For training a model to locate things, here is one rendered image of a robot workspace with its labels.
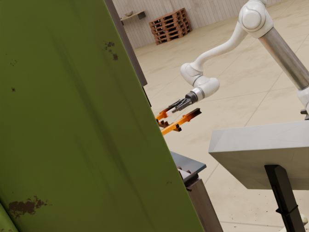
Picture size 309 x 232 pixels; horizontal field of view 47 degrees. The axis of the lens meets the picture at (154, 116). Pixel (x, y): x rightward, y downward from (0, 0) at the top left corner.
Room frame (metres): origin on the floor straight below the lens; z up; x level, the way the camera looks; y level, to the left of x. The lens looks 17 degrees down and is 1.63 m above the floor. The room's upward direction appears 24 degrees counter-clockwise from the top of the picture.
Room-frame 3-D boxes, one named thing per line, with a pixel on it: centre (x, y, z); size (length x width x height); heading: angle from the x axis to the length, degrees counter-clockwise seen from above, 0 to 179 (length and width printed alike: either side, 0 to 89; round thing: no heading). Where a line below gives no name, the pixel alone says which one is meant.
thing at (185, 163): (1.89, 0.06, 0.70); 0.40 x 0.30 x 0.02; 22
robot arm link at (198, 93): (2.18, -0.30, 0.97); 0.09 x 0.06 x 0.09; 23
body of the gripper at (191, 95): (2.15, -0.23, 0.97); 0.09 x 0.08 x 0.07; 113
